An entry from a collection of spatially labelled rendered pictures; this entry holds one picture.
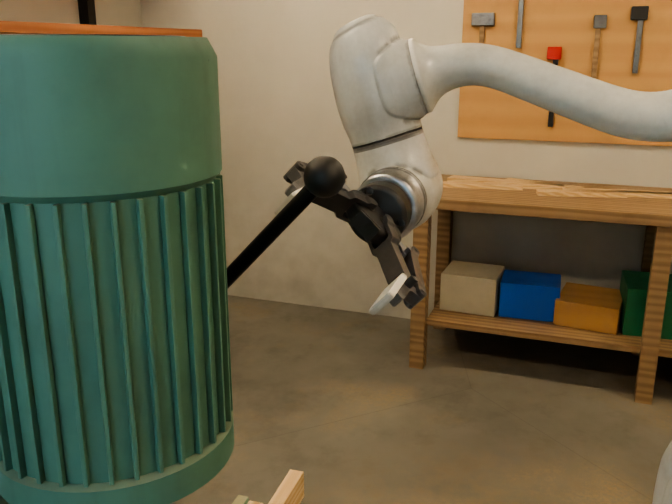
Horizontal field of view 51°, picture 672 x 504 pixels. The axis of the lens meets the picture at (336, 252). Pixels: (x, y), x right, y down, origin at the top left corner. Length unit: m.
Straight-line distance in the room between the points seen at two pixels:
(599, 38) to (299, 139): 1.64
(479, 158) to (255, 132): 1.30
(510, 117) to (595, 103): 2.77
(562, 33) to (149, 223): 3.35
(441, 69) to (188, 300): 0.58
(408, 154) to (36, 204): 0.61
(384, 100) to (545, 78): 0.21
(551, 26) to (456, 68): 2.76
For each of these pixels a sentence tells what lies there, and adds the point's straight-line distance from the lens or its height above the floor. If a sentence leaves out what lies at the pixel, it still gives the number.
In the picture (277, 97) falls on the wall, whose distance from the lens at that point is 4.11.
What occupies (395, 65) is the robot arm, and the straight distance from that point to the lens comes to 0.95.
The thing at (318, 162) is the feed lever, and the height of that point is 1.41.
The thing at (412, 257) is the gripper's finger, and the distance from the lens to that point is 0.82.
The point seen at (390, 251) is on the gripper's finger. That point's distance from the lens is 0.80.
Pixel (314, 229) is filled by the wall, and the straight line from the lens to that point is 4.14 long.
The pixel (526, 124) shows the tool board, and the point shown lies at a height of 1.13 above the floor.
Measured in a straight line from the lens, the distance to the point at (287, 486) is 0.99.
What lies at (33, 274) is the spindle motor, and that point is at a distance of 0.45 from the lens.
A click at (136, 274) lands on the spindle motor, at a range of 0.45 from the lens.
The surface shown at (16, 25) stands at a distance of 2.99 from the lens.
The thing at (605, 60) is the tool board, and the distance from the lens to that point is 3.70.
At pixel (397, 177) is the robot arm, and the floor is 1.34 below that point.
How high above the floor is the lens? 1.50
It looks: 16 degrees down
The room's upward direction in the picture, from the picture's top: straight up
